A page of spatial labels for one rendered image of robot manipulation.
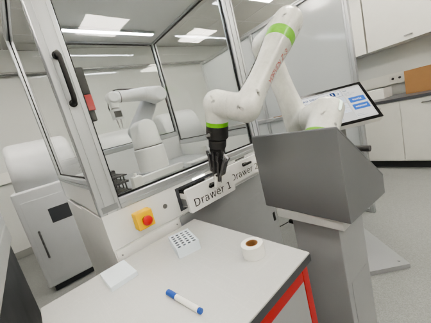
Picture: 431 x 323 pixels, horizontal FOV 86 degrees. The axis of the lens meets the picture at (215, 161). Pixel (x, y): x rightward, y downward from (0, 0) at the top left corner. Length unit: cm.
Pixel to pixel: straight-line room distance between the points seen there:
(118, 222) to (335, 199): 80
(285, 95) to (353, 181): 50
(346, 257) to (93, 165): 101
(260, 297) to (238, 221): 78
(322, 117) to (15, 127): 394
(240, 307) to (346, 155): 54
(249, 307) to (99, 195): 65
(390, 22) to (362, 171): 322
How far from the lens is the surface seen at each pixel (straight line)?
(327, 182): 85
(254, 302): 64
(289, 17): 106
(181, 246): 87
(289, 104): 115
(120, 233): 102
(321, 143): 82
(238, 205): 137
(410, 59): 430
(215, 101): 87
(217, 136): 91
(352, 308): 120
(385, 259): 200
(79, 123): 96
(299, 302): 79
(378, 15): 407
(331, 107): 104
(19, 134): 424
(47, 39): 103
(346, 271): 109
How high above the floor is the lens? 119
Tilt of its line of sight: 10 degrees down
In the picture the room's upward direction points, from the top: 14 degrees counter-clockwise
